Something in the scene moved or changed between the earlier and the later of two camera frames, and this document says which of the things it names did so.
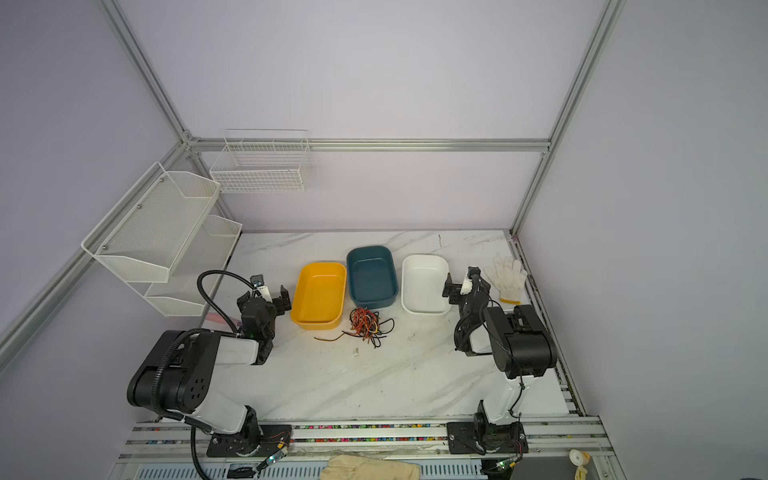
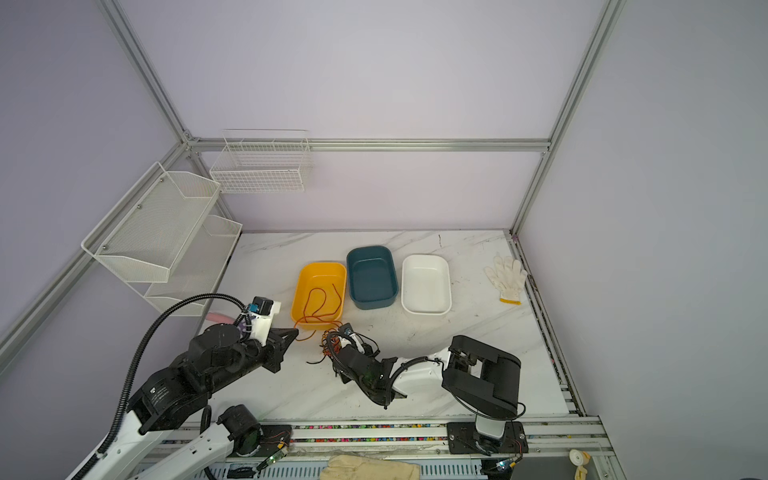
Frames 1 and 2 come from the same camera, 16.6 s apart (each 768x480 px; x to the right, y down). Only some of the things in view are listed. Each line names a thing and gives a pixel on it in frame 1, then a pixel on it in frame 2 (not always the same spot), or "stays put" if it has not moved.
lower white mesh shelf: [210, 248] stays put
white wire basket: [263, 161] stays put
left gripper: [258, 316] to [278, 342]
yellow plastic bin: [318, 295] stays put
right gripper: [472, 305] to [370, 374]
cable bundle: [366, 324] to [331, 338]
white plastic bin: [422, 283] stays put
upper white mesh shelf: [144, 235] stays put
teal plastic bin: [372, 276] stays put
